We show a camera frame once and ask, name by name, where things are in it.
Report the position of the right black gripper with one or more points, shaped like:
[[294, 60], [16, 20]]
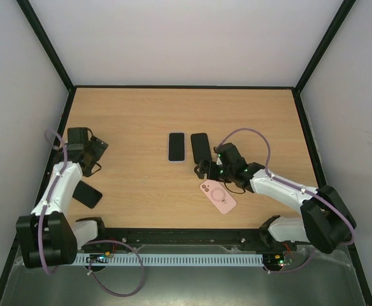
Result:
[[211, 169]]

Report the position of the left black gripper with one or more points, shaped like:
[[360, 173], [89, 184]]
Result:
[[99, 150]]

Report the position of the black phone case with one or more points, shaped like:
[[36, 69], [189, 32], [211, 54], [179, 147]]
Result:
[[200, 147]]

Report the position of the pink phone case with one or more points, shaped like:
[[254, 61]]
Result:
[[218, 195]]

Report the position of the lavender phone case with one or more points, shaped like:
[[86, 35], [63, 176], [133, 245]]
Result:
[[176, 162]]

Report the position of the black object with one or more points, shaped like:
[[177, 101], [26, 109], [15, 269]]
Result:
[[87, 195]]

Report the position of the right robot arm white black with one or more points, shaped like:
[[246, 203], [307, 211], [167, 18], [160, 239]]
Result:
[[325, 220]]

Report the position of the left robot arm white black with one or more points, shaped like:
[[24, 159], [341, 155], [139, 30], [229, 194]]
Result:
[[51, 212]]

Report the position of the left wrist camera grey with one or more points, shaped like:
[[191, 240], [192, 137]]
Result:
[[78, 138]]

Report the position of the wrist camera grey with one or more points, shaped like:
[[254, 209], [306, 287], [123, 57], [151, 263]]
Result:
[[228, 155], [78, 138]]

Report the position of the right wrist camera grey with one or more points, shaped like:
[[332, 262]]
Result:
[[228, 155]]

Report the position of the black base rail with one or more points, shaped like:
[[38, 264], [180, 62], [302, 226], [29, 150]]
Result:
[[186, 237]]

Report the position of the grey slotted cable duct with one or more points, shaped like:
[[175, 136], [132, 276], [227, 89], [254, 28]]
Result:
[[240, 260]]

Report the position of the black aluminium frame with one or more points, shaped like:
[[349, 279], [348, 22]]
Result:
[[329, 35]]

